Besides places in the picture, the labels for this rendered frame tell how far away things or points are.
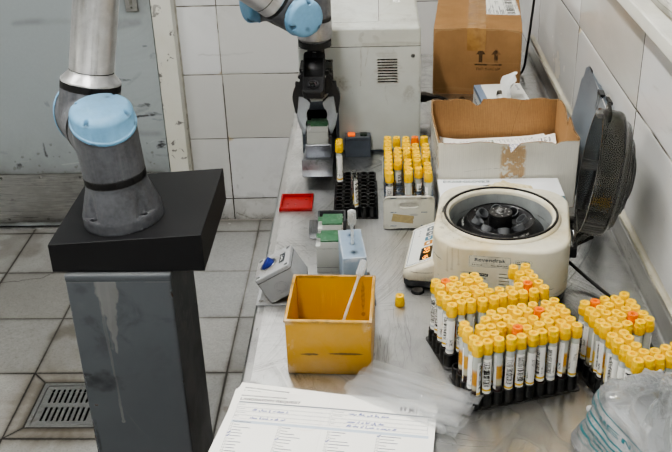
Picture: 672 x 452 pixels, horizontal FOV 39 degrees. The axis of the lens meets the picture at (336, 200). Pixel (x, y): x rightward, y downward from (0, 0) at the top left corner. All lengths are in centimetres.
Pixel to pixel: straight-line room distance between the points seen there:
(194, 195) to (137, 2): 169
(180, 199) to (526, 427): 84
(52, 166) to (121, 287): 203
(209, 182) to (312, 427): 72
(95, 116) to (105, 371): 52
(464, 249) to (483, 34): 102
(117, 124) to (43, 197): 218
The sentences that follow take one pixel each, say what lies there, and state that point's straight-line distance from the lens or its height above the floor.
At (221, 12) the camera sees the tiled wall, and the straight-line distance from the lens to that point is 349.
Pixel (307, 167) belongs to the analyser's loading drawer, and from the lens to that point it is 203.
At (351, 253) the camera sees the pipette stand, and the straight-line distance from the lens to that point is 158.
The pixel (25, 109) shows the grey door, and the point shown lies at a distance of 374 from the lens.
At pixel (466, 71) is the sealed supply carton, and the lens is 253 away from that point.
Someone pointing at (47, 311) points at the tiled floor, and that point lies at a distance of 339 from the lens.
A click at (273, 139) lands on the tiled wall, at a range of 363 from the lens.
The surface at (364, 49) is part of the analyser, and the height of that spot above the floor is 112.
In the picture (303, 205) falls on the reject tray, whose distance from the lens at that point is 196.
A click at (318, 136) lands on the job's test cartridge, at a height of 96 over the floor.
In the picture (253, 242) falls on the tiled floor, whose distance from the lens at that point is 363.
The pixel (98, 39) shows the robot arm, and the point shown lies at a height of 126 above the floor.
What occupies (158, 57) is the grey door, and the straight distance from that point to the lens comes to 352.
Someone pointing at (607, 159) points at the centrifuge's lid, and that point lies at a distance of 154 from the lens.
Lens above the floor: 177
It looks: 27 degrees down
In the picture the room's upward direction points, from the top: 2 degrees counter-clockwise
